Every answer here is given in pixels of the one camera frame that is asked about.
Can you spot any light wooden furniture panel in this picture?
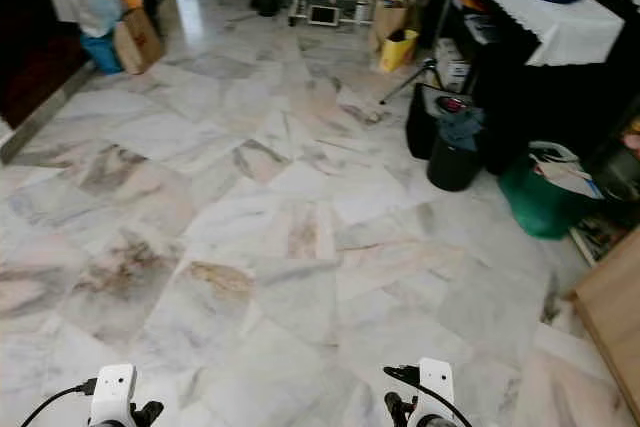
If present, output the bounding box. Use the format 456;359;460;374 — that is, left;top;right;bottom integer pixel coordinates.
570;227;640;423

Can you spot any green bag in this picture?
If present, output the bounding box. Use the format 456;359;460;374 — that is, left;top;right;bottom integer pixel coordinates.
497;152;606;240

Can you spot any black round bin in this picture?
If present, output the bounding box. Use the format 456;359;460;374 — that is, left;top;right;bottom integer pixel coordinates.
426;112;486;193

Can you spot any colourful book stack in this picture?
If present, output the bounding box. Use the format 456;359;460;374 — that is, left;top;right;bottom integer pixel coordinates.
572;215;631;266

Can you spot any blue cloth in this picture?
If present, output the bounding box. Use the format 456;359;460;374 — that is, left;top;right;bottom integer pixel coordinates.
438;107;486;153

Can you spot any black tripod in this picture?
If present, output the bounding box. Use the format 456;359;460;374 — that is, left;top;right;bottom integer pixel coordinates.
378;0;461;106

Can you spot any black sideboard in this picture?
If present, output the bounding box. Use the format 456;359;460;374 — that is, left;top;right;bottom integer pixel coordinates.
430;0;640;178

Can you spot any white cardboard box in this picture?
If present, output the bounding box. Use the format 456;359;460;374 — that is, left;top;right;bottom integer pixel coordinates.
433;37;471;93

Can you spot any yellow bag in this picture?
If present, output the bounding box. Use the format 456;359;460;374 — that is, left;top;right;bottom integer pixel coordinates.
378;29;419;73

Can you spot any blue bin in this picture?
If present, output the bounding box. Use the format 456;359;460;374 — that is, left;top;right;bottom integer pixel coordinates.
80;32;123;75

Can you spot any dark brown wooden cabinet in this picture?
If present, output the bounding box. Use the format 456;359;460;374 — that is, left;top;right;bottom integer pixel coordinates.
0;0;96;131

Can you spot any brown paper bag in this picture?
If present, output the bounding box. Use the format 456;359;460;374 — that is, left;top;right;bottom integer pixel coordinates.
112;7;166;75
370;0;411;53

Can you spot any white plastic bag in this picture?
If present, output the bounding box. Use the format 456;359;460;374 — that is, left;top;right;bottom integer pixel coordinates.
70;0;125;40

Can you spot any white lace tablecloth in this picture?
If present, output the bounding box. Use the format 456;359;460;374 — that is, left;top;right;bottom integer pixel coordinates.
445;0;626;68

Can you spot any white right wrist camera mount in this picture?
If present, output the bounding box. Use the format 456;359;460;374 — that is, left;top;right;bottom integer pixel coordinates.
418;358;454;427

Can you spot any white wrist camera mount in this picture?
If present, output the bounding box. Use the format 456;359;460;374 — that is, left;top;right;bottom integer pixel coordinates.
91;364;137;427
418;358;454;427

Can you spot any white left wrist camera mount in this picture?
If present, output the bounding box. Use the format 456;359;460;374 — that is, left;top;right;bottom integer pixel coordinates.
91;364;137;427

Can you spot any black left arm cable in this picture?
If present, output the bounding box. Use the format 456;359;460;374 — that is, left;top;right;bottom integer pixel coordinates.
20;378;98;427

